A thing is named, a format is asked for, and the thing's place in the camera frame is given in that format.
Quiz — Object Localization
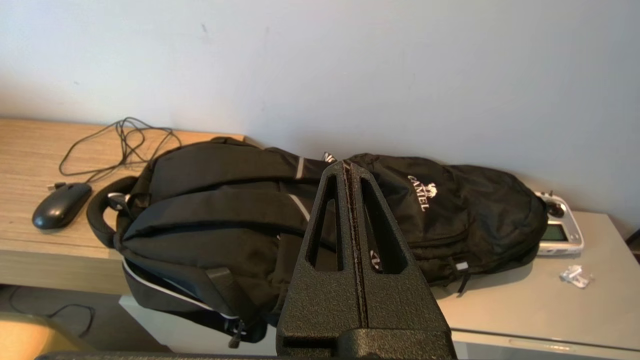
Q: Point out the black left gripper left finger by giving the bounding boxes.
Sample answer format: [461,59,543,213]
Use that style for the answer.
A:
[276,160,368,358]

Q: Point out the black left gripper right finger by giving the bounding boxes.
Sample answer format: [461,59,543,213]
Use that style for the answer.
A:
[348,162,457,360]

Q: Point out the black Camel logo backpack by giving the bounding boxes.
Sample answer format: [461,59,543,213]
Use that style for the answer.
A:
[345,152,549,296]

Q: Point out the large black grey-striped backpack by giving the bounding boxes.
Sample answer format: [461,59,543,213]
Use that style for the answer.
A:
[86,136,341,350]

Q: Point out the crumpled white paper scrap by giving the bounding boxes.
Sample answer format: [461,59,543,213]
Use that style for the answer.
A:
[559,264,594,289]

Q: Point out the white remote controller with screen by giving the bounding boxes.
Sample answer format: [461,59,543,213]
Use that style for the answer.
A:
[532,190,585,257]

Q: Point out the black computer mouse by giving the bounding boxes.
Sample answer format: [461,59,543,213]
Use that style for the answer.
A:
[32,182,93,231]

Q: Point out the yellowish tan chair back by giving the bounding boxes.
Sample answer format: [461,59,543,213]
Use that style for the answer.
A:
[0,312,96,360]

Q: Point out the light wooden desk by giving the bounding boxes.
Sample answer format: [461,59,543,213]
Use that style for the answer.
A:
[0,117,247,296]

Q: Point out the black floor cable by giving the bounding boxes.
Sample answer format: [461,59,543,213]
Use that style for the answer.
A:
[7,286,97,339]

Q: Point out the black mouse cable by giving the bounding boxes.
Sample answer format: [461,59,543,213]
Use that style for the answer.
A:
[46,116,183,192]

